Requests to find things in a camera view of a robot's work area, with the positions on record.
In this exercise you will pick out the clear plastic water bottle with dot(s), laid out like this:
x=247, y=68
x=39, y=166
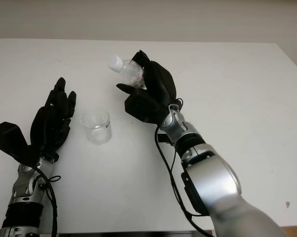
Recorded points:
x=125, y=70

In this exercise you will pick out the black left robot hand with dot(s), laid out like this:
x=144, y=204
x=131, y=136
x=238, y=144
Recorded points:
x=49, y=123

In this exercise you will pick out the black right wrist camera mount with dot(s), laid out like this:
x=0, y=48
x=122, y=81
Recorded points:
x=143, y=106

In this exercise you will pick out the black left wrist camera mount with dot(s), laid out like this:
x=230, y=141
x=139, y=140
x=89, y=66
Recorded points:
x=10, y=138

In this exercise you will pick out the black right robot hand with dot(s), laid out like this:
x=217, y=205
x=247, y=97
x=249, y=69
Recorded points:
x=160, y=81

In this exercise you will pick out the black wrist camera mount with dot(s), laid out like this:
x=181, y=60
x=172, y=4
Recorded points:
x=10, y=138
x=143, y=106

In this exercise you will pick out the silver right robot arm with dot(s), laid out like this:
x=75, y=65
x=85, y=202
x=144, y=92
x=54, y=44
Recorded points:
x=212, y=177

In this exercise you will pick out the clear glass cup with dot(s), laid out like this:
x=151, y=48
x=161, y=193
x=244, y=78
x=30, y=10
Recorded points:
x=96, y=130

